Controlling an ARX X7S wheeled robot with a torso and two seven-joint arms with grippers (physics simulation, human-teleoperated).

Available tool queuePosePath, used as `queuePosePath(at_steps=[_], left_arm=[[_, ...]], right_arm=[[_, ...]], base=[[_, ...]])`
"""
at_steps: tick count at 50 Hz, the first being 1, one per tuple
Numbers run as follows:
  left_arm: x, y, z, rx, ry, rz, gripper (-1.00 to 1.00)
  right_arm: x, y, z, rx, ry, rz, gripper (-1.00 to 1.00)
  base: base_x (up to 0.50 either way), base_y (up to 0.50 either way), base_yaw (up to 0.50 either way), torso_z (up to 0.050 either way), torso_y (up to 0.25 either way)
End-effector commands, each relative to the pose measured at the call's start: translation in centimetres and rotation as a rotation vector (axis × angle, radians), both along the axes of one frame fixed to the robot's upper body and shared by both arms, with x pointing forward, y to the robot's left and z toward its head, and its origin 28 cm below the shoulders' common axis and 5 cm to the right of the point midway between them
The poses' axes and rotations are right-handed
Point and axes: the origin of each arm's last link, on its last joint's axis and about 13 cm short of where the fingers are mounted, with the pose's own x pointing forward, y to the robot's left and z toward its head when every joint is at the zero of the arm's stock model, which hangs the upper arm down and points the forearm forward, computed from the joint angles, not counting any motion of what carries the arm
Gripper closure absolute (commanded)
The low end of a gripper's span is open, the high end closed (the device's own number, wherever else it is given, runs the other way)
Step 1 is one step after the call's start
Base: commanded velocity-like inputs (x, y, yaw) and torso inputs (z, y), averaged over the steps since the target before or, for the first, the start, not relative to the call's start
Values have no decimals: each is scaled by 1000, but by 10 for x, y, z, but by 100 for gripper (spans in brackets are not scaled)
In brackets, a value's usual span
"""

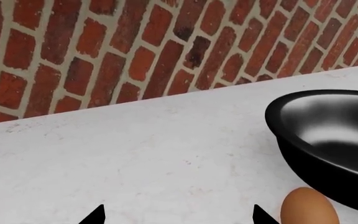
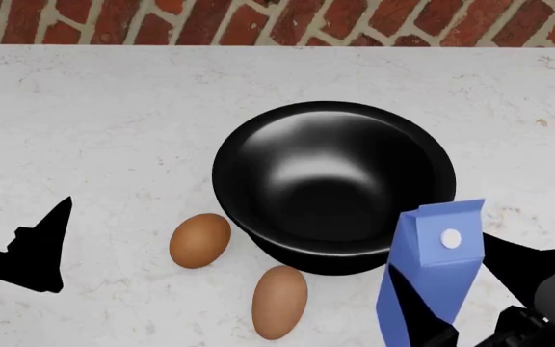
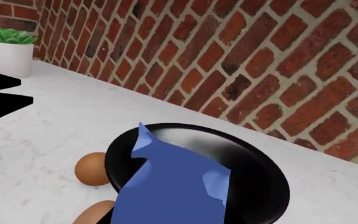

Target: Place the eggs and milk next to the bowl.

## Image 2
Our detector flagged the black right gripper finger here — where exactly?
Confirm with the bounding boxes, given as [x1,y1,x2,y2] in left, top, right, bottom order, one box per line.
[386,262,461,347]
[481,231,555,309]

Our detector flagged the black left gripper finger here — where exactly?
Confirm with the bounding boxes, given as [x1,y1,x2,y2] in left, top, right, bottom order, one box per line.
[6,196,74,295]

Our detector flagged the blue milk carton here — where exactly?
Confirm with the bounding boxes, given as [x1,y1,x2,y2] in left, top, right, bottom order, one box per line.
[376,197,487,347]

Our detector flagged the black glossy bowl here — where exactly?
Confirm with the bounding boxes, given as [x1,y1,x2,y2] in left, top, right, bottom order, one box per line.
[211,100,458,277]

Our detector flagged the brown egg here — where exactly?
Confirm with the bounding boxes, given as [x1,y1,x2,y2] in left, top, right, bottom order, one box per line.
[251,264,309,341]
[169,212,233,270]

